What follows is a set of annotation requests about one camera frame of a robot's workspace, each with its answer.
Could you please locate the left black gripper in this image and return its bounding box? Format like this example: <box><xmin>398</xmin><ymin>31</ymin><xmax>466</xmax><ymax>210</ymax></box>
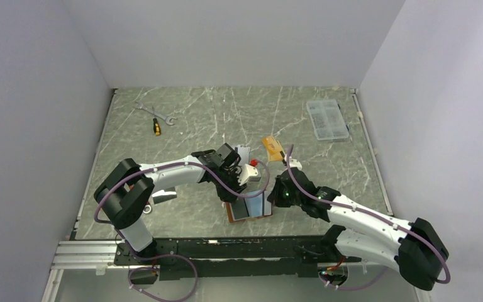
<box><xmin>214</xmin><ymin>167</ymin><xmax>247</xmax><ymax>204</ymax></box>

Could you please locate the silver striped credit card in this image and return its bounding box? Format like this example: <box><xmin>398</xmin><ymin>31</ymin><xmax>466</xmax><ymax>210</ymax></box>
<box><xmin>234</xmin><ymin>145</ymin><xmax>250</xmax><ymax>165</ymax></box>

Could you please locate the brown leather card holder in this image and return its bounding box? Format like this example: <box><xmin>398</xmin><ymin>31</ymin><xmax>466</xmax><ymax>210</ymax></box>
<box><xmin>226</xmin><ymin>193</ymin><xmax>272</xmax><ymax>223</ymax></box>

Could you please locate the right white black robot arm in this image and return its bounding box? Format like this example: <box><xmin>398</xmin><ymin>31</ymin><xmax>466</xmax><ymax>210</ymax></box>
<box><xmin>268</xmin><ymin>168</ymin><xmax>449</xmax><ymax>291</ymax></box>

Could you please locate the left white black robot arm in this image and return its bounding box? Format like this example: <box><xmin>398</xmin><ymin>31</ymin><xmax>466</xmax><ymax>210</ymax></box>
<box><xmin>94</xmin><ymin>143</ymin><xmax>258</xmax><ymax>264</ymax></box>

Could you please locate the orange credit card stack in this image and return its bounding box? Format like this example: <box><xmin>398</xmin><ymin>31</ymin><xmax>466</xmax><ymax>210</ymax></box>
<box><xmin>262</xmin><ymin>135</ymin><xmax>286</xmax><ymax>162</ymax></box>

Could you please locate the black silver credit card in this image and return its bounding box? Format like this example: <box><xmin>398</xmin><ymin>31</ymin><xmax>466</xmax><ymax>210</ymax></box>
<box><xmin>152</xmin><ymin>187</ymin><xmax>177</xmax><ymax>204</ymax></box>

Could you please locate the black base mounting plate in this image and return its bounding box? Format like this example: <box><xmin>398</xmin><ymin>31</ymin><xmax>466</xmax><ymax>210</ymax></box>
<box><xmin>114</xmin><ymin>235</ymin><xmax>360</xmax><ymax>281</ymax></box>

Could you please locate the yellow black screwdriver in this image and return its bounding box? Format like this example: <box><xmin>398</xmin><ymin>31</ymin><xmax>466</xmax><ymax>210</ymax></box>
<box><xmin>153</xmin><ymin>118</ymin><xmax>162</xmax><ymax>136</ymax></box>

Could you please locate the clear plastic organizer box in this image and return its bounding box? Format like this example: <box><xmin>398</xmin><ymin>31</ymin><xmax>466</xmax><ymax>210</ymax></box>
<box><xmin>306</xmin><ymin>99</ymin><xmax>350</xmax><ymax>141</ymax></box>

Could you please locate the silver open-end wrench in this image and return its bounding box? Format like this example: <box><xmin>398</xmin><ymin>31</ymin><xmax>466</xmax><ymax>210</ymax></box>
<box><xmin>134</xmin><ymin>101</ymin><xmax>177</xmax><ymax>126</ymax></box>

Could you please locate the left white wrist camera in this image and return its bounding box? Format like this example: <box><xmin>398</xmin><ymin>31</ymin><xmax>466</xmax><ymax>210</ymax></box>
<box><xmin>238</xmin><ymin>164</ymin><xmax>262</xmax><ymax>186</ymax></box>

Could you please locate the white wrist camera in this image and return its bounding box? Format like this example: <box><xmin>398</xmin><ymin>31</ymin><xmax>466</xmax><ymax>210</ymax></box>
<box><xmin>287</xmin><ymin>158</ymin><xmax>303</xmax><ymax>171</ymax></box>
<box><xmin>238</xmin><ymin>164</ymin><xmax>262</xmax><ymax>186</ymax></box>

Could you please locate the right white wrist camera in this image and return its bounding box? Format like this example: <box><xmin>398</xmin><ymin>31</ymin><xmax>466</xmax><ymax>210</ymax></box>
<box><xmin>287</xmin><ymin>158</ymin><xmax>303</xmax><ymax>171</ymax></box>

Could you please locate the red handled adjustable wrench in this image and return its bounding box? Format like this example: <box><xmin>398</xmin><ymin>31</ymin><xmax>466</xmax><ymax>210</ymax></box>
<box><xmin>143</xmin><ymin>202</ymin><xmax>152</xmax><ymax>215</ymax></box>

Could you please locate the aluminium rail frame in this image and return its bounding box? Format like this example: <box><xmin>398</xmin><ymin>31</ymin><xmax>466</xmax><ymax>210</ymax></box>
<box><xmin>41</xmin><ymin>240</ymin><xmax>432</xmax><ymax>302</ymax></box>

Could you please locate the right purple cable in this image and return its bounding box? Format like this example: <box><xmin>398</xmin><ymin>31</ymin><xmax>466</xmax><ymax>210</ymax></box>
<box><xmin>285</xmin><ymin>144</ymin><xmax>452</xmax><ymax>285</ymax></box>

